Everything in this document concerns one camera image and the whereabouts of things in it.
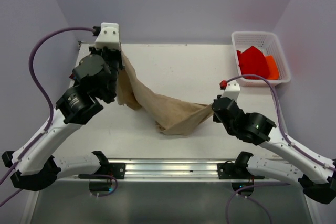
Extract beige t shirt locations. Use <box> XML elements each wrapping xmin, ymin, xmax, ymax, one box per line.
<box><xmin>117</xmin><ymin>52</ymin><xmax>213</xmax><ymax>136</ymax></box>

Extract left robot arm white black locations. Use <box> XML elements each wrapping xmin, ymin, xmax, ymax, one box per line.
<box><xmin>2</xmin><ymin>47</ymin><xmax>123</xmax><ymax>191</ymax></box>

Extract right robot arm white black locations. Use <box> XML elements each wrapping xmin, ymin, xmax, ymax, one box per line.
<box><xmin>212</xmin><ymin>97</ymin><xmax>335</xmax><ymax>204</ymax></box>

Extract red t shirt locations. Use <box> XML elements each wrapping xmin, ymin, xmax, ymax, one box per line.
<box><xmin>236</xmin><ymin>46</ymin><xmax>269</xmax><ymax>79</ymax></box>

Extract orange t shirt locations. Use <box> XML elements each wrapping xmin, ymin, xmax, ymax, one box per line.
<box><xmin>265</xmin><ymin>55</ymin><xmax>280</xmax><ymax>80</ymax></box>

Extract white plastic basket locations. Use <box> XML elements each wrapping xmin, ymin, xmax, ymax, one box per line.
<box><xmin>231</xmin><ymin>31</ymin><xmax>291</xmax><ymax>86</ymax></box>

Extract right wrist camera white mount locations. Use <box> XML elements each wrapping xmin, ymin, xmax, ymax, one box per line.
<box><xmin>219</xmin><ymin>80</ymin><xmax>240</xmax><ymax>101</ymax></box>

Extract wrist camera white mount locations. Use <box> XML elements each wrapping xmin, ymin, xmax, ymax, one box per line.
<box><xmin>219</xmin><ymin>80</ymin><xmax>240</xmax><ymax>101</ymax></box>
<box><xmin>94</xmin><ymin>22</ymin><xmax>121</xmax><ymax>51</ymax></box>

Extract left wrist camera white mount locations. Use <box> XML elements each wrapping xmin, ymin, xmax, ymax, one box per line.
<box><xmin>94</xmin><ymin>22</ymin><xmax>121</xmax><ymax>51</ymax></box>

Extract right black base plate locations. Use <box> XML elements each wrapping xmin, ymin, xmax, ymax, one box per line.
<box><xmin>217</xmin><ymin>161</ymin><xmax>265</xmax><ymax>180</ymax></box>

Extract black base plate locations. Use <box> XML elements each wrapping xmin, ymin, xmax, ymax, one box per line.
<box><xmin>217</xmin><ymin>161</ymin><xmax>265</xmax><ymax>180</ymax></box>
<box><xmin>78</xmin><ymin>163</ymin><xmax>126</xmax><ymax>179</ymax></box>

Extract aluminium mounting rail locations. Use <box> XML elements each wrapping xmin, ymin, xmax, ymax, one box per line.
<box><xmin>36</xmin><ymin>157</ymin><xmax>308</xmax><ymax>183</ymax></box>

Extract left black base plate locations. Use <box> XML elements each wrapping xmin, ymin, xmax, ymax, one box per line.
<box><xmin>78</xmin><ymin>163</ymin><xmax>126</xmax><ymax>179</ymax></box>

